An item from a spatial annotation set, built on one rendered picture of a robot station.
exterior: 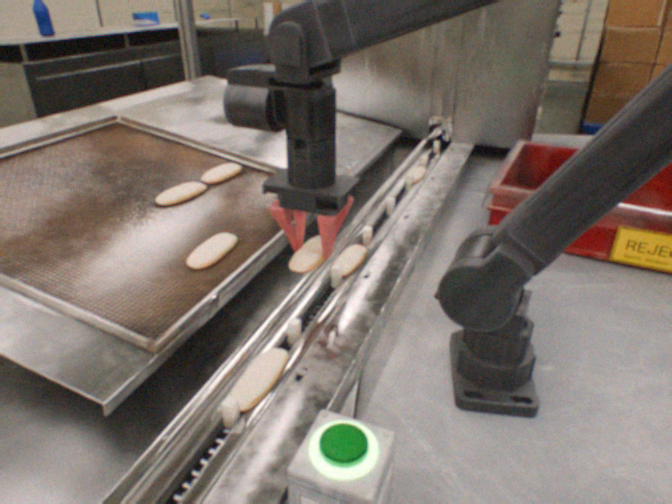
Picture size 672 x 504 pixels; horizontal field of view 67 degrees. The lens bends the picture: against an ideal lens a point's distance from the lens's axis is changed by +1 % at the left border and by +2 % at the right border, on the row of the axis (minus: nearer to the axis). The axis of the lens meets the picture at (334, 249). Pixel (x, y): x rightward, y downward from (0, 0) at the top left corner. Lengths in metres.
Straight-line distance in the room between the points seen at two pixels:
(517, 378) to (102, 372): 0.43
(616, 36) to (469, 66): 3.68
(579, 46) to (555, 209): 7.17
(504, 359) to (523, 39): 0.89
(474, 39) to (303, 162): 0.83
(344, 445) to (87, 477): 0.26
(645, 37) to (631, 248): 4.12
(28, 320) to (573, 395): 0.60
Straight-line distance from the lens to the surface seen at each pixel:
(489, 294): 0.51
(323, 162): 0.56
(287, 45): 0.52
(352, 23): 0.50
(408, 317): 0.71
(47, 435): 0.62
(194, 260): 0.68
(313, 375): 0.55
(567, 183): 0.49
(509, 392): 0.60
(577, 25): 7.63
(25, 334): 0.62
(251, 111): 0.58
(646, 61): 5.00
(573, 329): 0.75
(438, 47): 1.34
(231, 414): 0.52
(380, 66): 1.38
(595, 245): 0.93
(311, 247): 0.63
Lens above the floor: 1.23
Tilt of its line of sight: 28 degrees down
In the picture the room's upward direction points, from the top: straight up
